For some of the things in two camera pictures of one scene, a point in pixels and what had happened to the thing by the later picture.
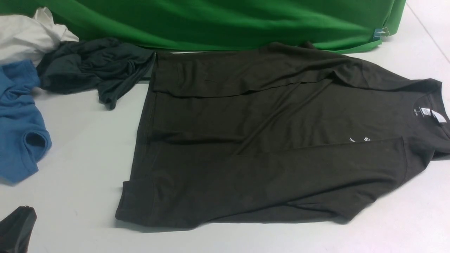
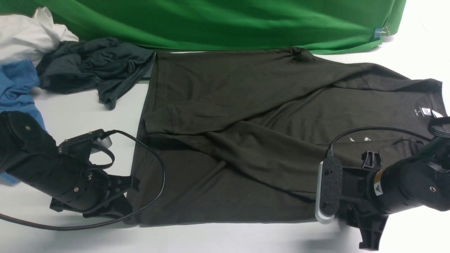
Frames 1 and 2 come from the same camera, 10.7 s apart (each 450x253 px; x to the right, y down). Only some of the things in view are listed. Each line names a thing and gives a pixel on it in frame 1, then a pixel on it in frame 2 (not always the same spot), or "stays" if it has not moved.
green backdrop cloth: [183, 25] stays
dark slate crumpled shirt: [105, 65] stays
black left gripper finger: [15, 229] → [96, 186]
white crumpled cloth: [27, 38] stays
